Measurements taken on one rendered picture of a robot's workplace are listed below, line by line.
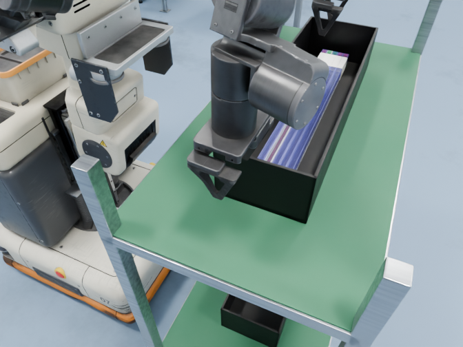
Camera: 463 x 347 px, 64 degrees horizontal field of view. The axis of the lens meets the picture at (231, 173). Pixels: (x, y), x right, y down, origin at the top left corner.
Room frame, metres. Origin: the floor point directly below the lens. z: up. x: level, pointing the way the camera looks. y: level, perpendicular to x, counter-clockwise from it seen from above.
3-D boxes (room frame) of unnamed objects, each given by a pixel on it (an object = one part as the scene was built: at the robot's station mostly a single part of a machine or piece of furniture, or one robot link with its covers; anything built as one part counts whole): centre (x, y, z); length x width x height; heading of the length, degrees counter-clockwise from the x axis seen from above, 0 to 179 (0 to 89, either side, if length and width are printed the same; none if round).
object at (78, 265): (1.00, 0.54, 0.16); 0.67 x 0.64 x 0.25; 66
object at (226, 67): (0.37, -0.01, 1.24); 0.07 x 0.06 x 0.07; 49
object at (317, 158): (0.68, -0.17, 1.01); 0.57 x 0.17 x 0.11; 155
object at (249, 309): (0.69, -0.16, 0.41); 0.57 x 0.17 x 0.11; 156
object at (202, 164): (0.35, 0.01, 1.11); 0.07 x 0.07 x 0.09; 64
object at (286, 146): (0.68, -0.17, 0.98); 0.51 x 0.07 x 0.03; 155
